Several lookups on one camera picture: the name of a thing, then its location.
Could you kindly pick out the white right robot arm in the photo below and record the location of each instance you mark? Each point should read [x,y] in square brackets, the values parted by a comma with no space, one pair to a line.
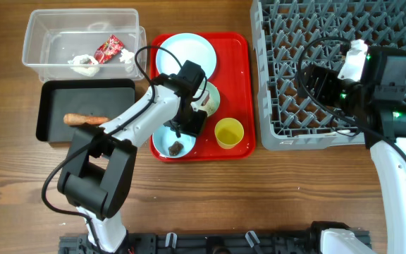
[368,93]

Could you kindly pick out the orange carrot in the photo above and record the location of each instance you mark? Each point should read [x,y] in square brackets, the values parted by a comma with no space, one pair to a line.
[79,119]

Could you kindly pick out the black waste tray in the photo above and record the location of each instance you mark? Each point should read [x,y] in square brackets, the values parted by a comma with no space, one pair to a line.
[107,97]

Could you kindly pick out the yellow cup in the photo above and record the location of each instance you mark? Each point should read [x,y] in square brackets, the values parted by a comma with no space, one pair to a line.
[228,132]

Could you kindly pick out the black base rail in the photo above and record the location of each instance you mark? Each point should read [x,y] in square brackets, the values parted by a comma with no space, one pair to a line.
[280,242]

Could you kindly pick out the brown food chunk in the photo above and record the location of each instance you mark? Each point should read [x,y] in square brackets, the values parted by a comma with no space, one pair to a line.
[175,149]

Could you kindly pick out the green bowl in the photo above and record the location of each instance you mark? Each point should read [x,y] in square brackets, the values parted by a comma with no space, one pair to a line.
[204,94]

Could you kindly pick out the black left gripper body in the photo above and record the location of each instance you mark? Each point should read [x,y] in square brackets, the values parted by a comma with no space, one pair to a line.
[190,121]

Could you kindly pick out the grey dishwasher rack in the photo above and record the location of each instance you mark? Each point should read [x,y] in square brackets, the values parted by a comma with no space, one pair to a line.
[287,34]

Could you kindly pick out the light blue bowl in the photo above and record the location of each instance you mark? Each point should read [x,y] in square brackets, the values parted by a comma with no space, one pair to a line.
[164,137]

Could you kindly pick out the light blue plate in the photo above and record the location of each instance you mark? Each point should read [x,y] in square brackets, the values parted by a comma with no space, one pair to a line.
[186,47]

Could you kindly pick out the red serving tray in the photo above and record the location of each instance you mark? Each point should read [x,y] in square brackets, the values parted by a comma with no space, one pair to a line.
[233,80]

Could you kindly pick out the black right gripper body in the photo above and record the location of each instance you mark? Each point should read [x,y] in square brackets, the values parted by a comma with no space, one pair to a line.
[333,91]

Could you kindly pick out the red snack wrapper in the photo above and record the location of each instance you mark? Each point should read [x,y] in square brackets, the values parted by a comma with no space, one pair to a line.
[108,50]

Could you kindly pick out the white rice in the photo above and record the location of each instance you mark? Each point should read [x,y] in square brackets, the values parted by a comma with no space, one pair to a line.
[209,106]

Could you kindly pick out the clear plastic bin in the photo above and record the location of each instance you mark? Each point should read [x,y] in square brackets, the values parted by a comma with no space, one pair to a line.
[54,36]

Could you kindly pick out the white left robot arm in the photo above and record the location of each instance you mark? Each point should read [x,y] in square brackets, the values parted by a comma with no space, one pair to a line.
[96,175]

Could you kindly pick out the small white tissue piece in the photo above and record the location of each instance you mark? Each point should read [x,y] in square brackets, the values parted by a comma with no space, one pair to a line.
[127,58]

